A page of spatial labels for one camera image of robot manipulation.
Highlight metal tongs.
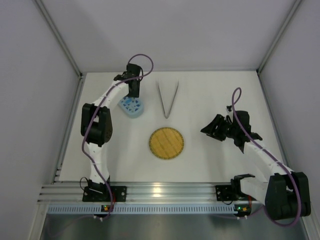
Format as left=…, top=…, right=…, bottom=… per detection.
left=155, top=79, right=180, bottom=120

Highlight light blue lunch box lid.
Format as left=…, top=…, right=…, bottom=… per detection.
left=118, top=96, right=144, bottom=115

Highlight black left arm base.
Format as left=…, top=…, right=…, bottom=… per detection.
left=82, top=185, right=127, bottom=203

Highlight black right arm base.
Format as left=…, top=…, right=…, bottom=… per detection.
left=215, top=185, right=243, bottom=202

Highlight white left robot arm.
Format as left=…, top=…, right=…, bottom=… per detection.
left=80, top=63, right=143, bottom=187

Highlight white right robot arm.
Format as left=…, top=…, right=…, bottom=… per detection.
left=201, top=107, right=311, bottom=221

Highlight light blue lunch box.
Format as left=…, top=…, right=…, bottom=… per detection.
left=120, top=98, right=144, bottom=119

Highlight round bamboo plate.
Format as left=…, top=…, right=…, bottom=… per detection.
left=148, top=126, right=185, bottom=160

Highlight slotted grey cable duct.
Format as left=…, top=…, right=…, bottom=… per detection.
left=47, top=203, right=241, bottom=215

